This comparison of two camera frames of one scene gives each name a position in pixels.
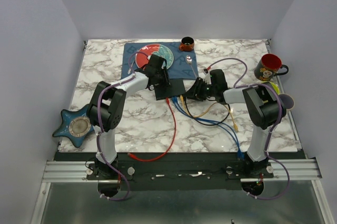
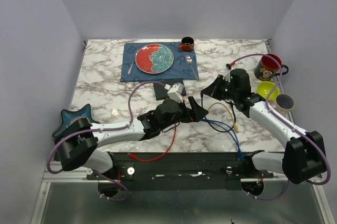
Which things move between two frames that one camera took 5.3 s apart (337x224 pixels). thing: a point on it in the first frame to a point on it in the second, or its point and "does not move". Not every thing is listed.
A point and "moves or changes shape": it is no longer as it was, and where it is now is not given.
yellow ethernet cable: (235, 125) does not move
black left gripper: (164, 72) to (194, 115)
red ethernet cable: (132, 156) does not move
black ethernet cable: (228, 115) moves or changes shape
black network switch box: (176, 87) does not move
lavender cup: (287, 101) does not move
